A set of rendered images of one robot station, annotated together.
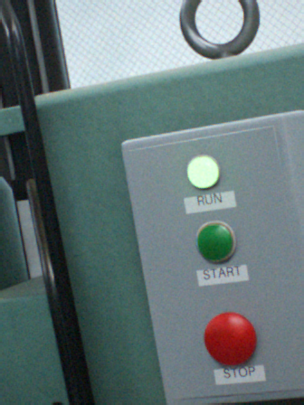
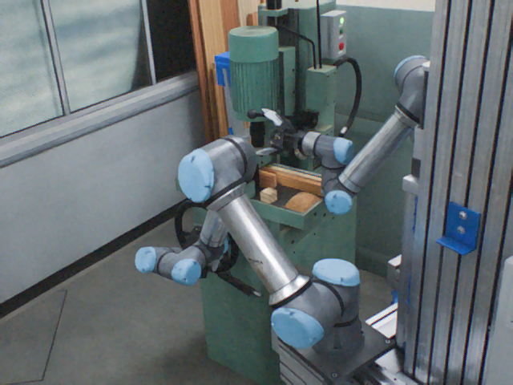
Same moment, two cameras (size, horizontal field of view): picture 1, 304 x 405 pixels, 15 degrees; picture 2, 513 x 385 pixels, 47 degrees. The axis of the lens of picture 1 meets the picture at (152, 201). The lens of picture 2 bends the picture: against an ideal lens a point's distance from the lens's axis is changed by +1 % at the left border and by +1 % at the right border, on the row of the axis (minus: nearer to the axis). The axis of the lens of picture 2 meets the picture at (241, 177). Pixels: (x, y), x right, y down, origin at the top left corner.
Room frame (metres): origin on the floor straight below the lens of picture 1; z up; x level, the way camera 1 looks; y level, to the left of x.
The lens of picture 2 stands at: (0.42, 2.21, 1.91)
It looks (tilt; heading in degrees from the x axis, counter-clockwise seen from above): 26 degrees down; 286
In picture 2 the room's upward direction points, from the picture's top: 3 degrees counter-clockwise
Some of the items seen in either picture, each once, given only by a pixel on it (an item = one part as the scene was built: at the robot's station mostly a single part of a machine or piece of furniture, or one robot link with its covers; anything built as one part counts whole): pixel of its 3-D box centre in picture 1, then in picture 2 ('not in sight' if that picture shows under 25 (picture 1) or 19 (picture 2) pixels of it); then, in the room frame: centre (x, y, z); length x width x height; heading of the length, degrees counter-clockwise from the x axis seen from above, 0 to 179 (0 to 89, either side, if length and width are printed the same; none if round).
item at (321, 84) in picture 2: not in sight; (321, 87); (0.69, 0.06, 1.23); 0.09 x 0.08 x 0.15; 68
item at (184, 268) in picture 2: not in sight; (183, 266); (0.98, 0.88, 0.94); 0.11 x 0.11 x 0.08; 65
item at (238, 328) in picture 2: not in sight; (280, 277); (0.87, 0.09, 0.36); 0.58 x 0.45 x 0.71; 68
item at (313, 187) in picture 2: not in sight; (281, 179); (0.82, 0.24, 0.92); 0.59 x 0.02 x 0.04; 158
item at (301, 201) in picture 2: not in sight; (302, 199); (0.72, 0.37, 0.91); 0.12 x 0.09 x 0.03; 68
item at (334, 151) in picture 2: not in sight; (334, 150); (0.59, 0.52, 1.17); 0.11 x 0.08 x 0.09; 158
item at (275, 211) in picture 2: not in sight; (244, 195); (0.96, 0.30, 0.87); 0.61 x 0.30 x 0.06; 158
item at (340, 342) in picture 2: not in sight; (335, 323); (0.54, 0.96, 0.87); 0.15 x 0.15 x 0.10
